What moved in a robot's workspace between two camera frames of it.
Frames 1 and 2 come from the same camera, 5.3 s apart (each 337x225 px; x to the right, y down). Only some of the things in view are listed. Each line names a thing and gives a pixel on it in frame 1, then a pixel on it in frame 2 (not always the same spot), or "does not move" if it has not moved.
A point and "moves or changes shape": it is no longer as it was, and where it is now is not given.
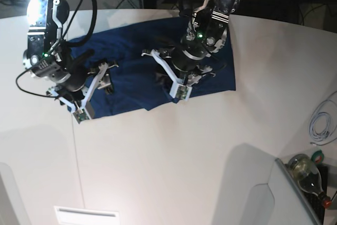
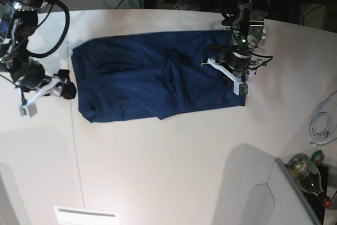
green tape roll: [317, 157] does not move
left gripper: [62, 67] to [29, 75]
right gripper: [186, 60] to [237, 60]
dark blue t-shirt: [131, 81] moves or changes shape
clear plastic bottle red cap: [308, 177] does not move
